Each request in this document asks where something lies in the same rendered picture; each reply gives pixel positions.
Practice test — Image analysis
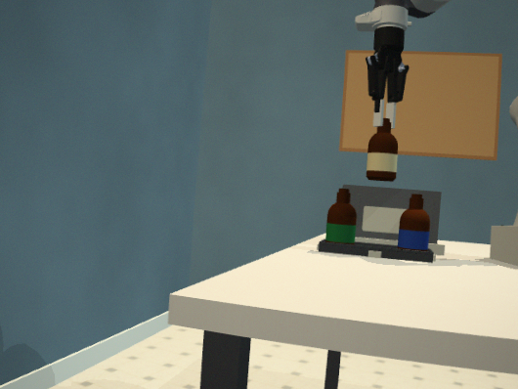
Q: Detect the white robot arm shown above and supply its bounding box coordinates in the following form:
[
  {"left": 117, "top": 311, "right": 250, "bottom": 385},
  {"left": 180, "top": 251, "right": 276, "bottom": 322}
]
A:
[{"left": 355, "top": 0, "right": 518, "bottom": 129}]

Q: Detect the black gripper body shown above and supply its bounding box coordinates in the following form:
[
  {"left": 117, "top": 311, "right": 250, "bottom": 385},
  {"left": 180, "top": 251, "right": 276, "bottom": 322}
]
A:
[{"left": 373, "top": 26, "right": 405, "bottom": 73}]

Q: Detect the brown bottle with blue label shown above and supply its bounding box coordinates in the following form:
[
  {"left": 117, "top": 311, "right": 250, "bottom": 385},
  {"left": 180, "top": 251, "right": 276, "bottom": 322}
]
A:
[{"left": 398, "top": 194, "right": 430, "bottom": 251}]

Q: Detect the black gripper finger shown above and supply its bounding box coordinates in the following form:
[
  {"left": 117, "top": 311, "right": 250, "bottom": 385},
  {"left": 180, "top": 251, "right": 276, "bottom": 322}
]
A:
[
  {"left": 386, "top": 58, "right": 410, "bottom": 129},
  {"left": 366, "top": 54, "right": 392, "bottom": 127}
]

